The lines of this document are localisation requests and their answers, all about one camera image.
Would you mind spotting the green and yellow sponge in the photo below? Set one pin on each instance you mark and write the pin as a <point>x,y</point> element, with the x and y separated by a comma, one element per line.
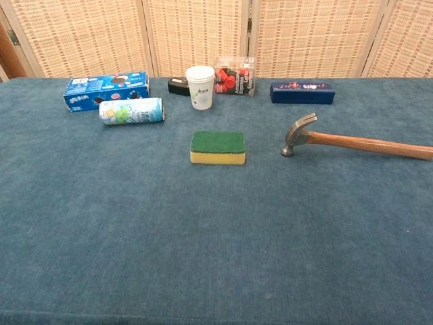
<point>217,145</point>

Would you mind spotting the blue table cloth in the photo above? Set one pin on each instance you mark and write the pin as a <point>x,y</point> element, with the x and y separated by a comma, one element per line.
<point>169,220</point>

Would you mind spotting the white paper cup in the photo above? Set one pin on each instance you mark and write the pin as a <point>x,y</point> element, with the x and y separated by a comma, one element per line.
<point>200,88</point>

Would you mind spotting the small black device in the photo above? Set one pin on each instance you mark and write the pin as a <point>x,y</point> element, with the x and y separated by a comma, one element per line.
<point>178,86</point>

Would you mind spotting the clear box of red capsules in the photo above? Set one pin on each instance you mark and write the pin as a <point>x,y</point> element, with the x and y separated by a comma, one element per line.
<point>236,76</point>

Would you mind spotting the light blue drink can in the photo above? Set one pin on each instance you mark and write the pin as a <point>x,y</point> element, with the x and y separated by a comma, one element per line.
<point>132,111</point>

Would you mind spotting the dark blue rectangular box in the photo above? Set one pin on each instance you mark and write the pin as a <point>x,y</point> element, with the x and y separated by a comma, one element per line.
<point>302,92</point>

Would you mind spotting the blue Oreo cookie box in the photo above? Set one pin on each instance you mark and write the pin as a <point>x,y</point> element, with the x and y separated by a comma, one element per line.
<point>101,89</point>

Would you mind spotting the woven bamboo folding screen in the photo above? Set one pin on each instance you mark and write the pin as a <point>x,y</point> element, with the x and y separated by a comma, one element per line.
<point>304,37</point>

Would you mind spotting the brown wooden door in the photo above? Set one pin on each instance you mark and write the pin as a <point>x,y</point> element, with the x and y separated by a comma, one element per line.
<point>10,54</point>

